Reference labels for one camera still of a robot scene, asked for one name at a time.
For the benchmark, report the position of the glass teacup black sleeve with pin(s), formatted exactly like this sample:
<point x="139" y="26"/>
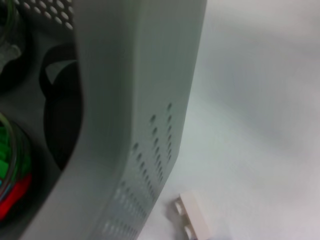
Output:
<point x="23" y="72"/>
<point x="23" y="155"/>
<point x="62" y="125"/>

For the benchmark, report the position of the white toy brick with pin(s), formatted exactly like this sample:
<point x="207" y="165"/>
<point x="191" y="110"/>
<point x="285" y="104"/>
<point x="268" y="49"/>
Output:
<point x="197" y="215"/>

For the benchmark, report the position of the green toy brick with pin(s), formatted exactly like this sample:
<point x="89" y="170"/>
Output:
<point x="3" y="162"/>

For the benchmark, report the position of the large red toy brick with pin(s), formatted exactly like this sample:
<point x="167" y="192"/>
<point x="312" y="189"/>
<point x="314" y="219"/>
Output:
<point x="15" y="195"/>

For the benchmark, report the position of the grey-green perforated storage bin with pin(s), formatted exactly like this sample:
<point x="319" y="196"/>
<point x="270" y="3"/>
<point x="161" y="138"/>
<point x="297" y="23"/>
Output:
<point x="125" y="100"/>

